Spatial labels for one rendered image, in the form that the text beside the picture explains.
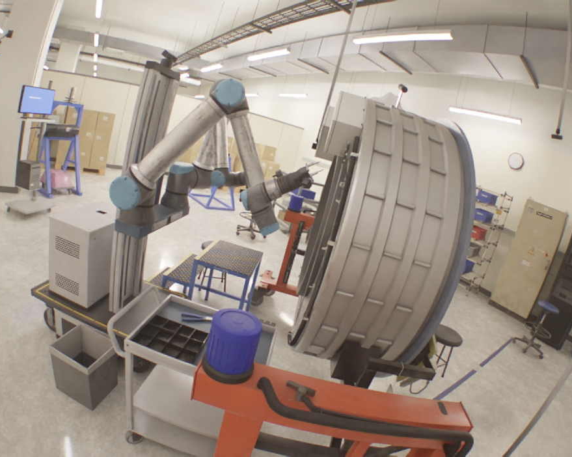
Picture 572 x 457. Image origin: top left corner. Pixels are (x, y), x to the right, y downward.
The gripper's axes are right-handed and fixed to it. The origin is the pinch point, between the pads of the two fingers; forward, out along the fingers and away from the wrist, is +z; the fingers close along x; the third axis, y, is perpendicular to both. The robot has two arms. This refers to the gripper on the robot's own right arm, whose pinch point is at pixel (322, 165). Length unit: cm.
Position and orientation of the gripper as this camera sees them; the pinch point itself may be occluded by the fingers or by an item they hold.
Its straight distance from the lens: 139.1
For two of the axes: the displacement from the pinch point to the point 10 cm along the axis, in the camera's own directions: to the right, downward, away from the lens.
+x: -3.7, -6.0, -7.0
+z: 9.2, -3.6, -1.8
